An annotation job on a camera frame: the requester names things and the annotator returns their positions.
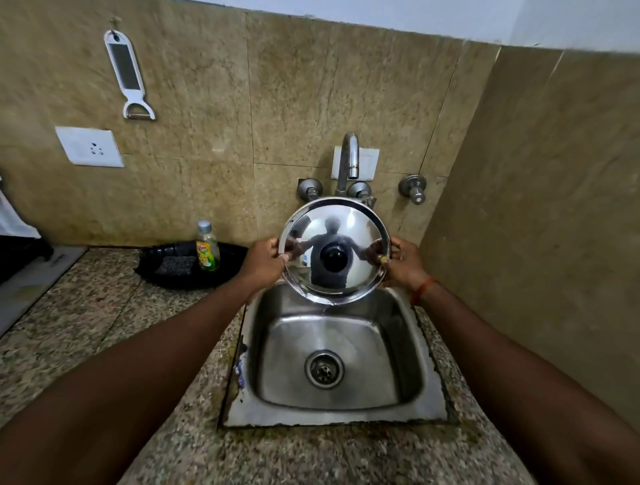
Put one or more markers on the person's right hand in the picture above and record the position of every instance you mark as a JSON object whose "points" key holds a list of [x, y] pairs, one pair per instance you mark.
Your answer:
{"points": [[406, 267]]}

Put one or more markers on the person's left hand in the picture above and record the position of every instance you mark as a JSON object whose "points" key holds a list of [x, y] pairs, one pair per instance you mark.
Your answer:
{"points": [[262, 262]]}

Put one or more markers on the person's right thumb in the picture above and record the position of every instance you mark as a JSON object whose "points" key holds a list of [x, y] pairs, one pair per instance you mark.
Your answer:
{"points": [[384, 259]]}

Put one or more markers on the person's left thumb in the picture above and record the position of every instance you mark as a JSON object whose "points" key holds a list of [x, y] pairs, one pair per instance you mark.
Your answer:
{"points": [[281, 258]]}

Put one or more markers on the shiny steel pot lid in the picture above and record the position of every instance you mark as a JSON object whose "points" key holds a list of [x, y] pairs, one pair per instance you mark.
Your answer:
{"points": [[333, 250]]}

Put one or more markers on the person's left forearm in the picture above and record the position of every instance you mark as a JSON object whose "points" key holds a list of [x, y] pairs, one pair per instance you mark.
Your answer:
{"points": [[135, 369]]}

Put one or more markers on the person's right forearm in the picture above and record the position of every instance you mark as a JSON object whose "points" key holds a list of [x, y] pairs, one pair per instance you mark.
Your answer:
{"points": [[525, 384]]}

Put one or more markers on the orange wrist thread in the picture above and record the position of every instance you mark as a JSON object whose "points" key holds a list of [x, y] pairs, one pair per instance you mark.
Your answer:
{"points": [[422, 291]]}

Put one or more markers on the chrome tap valve knob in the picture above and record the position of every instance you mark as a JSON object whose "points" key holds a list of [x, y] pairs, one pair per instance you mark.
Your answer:
{"points": [[361, 191], [310, 189]]}

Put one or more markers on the dish soap bottle yellow label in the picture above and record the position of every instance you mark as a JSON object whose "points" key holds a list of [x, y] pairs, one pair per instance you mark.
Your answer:
{"points": [[207, 247]]}

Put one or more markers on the black plastic tray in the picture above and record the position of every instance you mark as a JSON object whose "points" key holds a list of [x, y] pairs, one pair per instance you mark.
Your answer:
{"points": [[185, 265]]}

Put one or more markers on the chrome curved tap spout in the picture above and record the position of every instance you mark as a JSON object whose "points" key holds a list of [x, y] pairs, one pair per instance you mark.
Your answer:
{"points": [[348, 160]]}

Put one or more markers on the dark scrubbing sponge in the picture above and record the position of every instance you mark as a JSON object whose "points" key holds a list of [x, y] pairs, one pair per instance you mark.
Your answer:
{"points": [[175, 265]]}

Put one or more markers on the stainless steel sink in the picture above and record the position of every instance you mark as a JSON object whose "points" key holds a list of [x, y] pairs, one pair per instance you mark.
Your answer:
{"points": [[332, 359]]}

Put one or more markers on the round sink drain strainer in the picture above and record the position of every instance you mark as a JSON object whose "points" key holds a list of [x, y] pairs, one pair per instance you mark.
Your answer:
{"points": [[324, 369]]}

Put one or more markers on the white hanging grater peeler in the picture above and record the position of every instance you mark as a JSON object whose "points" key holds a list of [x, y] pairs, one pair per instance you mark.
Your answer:
{"points": [[127, 70]]}

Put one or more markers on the grey flat board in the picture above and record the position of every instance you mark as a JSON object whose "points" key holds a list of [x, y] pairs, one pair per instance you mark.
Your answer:
{"points": [[35, 282]]}

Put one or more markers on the black appliance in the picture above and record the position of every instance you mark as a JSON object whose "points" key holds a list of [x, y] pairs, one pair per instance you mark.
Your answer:
{"points": [[22, 252]]}

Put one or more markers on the chrome wall stop valve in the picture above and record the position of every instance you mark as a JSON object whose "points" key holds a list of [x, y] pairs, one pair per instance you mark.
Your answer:
{"points": [[414, 189]]}

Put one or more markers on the white wall plate behind tap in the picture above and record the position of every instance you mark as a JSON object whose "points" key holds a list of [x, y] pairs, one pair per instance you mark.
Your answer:
{"points": [[369, 162]]}

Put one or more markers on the white wall power socket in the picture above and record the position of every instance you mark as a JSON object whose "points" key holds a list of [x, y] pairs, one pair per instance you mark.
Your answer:
{"points": [[90, 146]]}

